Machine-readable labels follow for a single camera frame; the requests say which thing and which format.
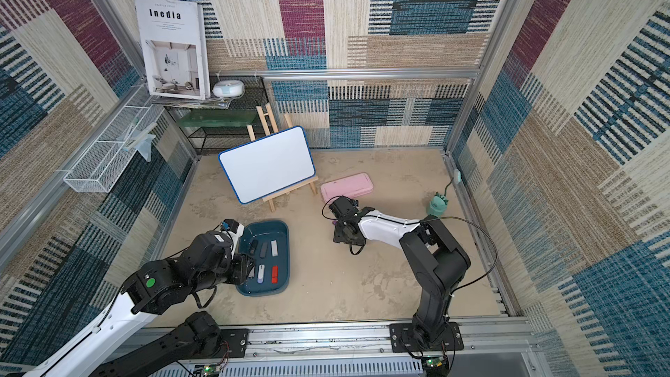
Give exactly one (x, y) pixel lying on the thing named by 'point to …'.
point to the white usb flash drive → (274, 248)
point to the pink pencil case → (351, 186)
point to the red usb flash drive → (275, 274)
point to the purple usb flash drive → (335, 222)
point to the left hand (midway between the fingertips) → (252, 260)
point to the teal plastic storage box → (268, 241)
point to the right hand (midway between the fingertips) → (343, 234)
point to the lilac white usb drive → (261, 273)
